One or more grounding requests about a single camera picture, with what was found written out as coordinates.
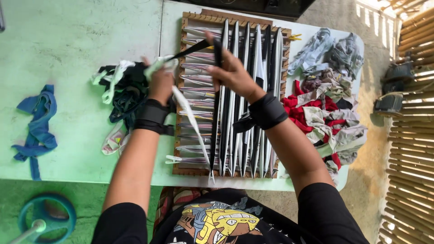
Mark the person's left hand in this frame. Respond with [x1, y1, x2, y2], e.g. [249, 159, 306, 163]
[142, 56, 176, 106]

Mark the person's right hand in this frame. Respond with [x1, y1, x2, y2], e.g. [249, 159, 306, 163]
[204, 31, 267, 104]

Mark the white fabric strip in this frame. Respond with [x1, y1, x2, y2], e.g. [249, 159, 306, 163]
[144, 55, 216, 184]

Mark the black fabric strip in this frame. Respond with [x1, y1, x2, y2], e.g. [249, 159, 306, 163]
[165, 38, 225, 174]

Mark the row of striped weft strips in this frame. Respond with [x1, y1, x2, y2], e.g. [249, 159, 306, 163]
[175, 26, 224, 166]

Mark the heap of dark and white strips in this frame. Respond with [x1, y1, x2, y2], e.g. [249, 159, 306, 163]
[91, 60, 177, 156]

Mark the black left wrist band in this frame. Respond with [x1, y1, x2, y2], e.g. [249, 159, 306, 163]
[133, 98, 177, 136]

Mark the black wrist band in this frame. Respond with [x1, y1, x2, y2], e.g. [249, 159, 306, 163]
[133, 98, 177, 136]
[232, 92, 289, 134]

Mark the black right wrist band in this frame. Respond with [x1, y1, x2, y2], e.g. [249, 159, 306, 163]
[232, 92, 289, 134]

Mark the row of black white warp strips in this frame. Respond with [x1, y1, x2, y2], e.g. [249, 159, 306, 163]
[210, 19, 284, 179]

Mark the heap of grey and red strips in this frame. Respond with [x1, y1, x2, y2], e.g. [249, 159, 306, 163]
[280, 27, 368, 186]

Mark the blue fabric strip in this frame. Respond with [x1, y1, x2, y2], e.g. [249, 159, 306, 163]
[11, 84, 58, 181]

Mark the red plaid cloth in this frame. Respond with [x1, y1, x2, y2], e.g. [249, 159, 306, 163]
[153, 186, 217, 238]

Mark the black printed shirt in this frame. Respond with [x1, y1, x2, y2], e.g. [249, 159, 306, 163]
[91, 182, 371, 244]

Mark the teal round stand base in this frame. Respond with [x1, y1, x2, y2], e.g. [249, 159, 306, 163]
[9, 193, 77, 244]

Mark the bamboo fence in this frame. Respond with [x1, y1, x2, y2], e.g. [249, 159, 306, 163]
[377, 0, 434, 244]

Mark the wooden weaving loom frame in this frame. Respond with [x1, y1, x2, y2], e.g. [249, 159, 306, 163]
[172, 9, 293, 179]

